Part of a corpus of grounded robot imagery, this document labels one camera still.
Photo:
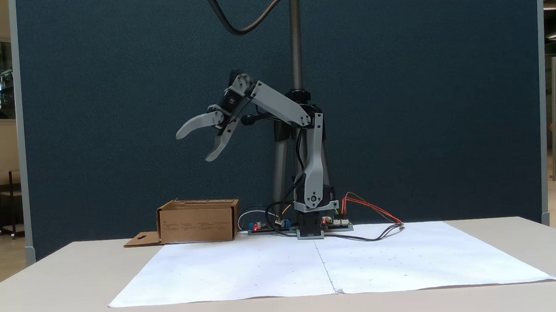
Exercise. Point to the dark blue partition panel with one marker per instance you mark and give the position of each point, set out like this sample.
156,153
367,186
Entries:
133,112

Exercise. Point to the grey motor controller board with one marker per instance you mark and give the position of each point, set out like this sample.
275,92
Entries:
341,224

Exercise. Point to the black camera tripod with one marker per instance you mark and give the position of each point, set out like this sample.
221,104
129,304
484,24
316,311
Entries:
296,37

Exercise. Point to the blue power circuit board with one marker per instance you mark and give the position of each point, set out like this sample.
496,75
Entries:
282,223

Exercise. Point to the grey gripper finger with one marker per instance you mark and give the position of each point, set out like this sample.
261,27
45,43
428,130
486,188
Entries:
220,140
197,121

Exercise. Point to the white paper sheet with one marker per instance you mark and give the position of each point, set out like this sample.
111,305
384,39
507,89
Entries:
247,270

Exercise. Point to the black shelf cart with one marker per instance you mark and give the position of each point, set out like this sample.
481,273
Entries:
5,204

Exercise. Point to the cardboard box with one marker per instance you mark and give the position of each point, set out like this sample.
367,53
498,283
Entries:
197,223

